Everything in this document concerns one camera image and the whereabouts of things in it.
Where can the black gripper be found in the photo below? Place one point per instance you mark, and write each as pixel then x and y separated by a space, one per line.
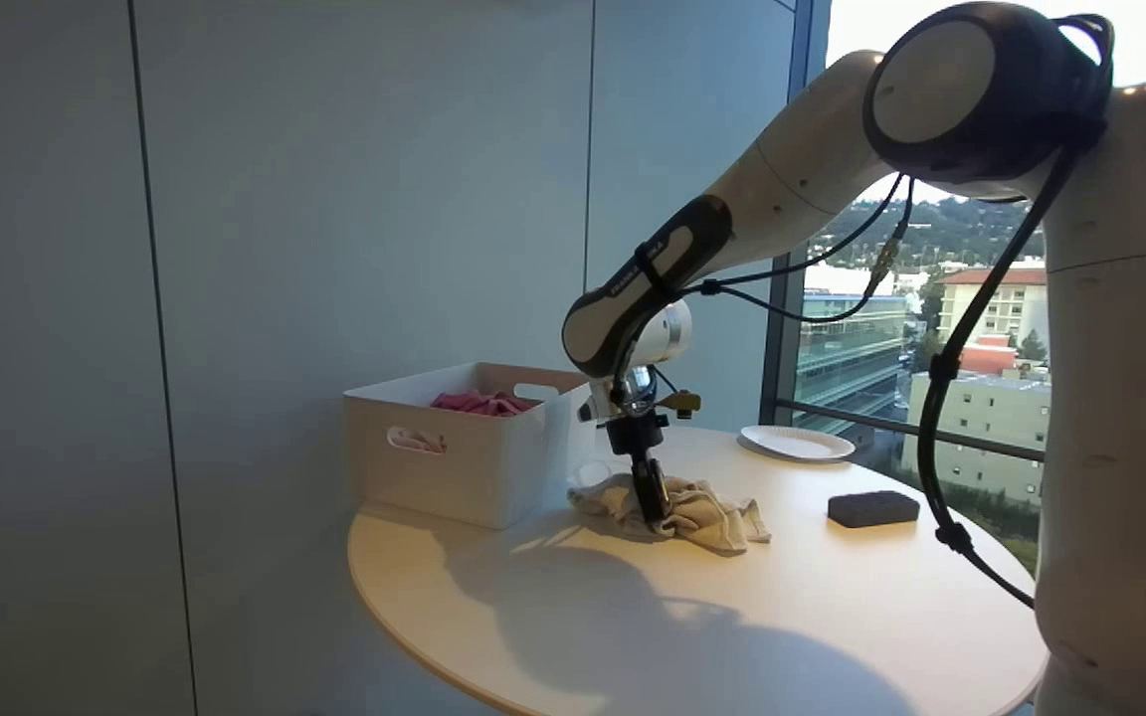
pixel 637 421

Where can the white towel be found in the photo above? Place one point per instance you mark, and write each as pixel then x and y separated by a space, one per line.
pixel 715 519

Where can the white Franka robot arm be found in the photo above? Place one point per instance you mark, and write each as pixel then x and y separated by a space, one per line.
pixel 1131 399

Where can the white plastic basket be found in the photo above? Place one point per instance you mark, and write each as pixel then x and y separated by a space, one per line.
pixel 454 461

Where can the white plate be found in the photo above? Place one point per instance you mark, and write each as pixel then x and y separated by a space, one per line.
pixel 796 443

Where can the pink cloth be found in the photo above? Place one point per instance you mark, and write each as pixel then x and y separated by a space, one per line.
pixel 477 403

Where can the black sponge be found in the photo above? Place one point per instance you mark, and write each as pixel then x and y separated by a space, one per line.
pixel 871 505

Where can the dark window railing bar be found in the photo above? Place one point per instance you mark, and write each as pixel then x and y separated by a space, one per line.
pixel 865 419

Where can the glass office building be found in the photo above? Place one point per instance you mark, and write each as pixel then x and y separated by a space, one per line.
pixel 854 350

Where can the pale low building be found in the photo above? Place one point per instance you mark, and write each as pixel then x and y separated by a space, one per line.
pixel 997 421

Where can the beige red roofed building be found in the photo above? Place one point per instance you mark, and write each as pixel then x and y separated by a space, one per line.
pixel 997 311

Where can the yellow wrist camera mount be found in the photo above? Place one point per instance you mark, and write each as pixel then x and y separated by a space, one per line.
pixel 680 399

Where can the grey window frame post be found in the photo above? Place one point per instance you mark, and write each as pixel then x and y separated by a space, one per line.
pixel 785 360

